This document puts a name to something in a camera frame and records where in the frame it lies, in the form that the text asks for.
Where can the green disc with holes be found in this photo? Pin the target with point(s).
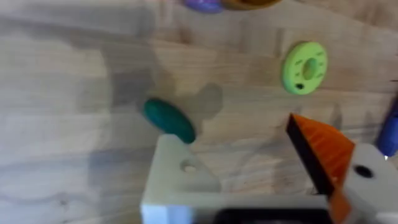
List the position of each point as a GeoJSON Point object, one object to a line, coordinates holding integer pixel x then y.
{"type": "Point", "coordinates": [304, 68]}

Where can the orange-brown tub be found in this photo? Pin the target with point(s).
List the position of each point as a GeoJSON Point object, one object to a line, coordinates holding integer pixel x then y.
{"type": "Point", "coordinates": [248, 3]}

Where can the dark green toy vegetable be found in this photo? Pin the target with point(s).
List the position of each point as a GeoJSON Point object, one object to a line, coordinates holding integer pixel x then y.
{"type": "Point", "coordinates": [169, 120]}

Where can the white orange left gripper right finger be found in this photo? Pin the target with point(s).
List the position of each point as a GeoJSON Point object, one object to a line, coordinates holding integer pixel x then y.
{"type": "Point", "coordinates": [335, 155]}

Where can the bare white left gripper left finger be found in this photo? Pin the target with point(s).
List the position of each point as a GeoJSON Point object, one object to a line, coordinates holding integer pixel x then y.
{"type": "Point", "coordinates": [178, 169]}

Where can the purple toy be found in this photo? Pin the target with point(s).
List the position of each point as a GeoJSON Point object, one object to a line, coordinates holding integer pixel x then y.
{"type": "Point", "coordinates": [203, 5]}

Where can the blue electric screwdriver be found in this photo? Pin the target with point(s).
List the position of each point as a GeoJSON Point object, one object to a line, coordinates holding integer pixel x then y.
{"type": "Point", "coordinates": [389, 132]}

